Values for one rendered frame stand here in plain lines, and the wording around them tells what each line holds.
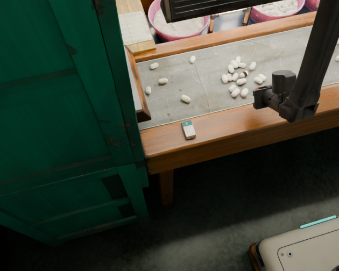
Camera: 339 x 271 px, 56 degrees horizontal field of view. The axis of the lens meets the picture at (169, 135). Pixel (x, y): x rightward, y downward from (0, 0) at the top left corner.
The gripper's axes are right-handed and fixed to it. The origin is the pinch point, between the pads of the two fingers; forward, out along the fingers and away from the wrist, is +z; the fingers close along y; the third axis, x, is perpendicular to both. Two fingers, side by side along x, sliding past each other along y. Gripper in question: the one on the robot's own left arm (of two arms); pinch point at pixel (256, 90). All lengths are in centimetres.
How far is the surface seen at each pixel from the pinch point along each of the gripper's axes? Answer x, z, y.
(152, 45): -18.8, 27.9, 30.0
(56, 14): -35, -52, 53
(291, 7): -22, 37, -35
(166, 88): -3.5, 15.9, 29.5
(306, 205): 82, 30, -38
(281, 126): 13.4, -4.6, -6.1
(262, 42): -11.6, 25.2, -15.3
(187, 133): 8.0, -4.3, 27.8
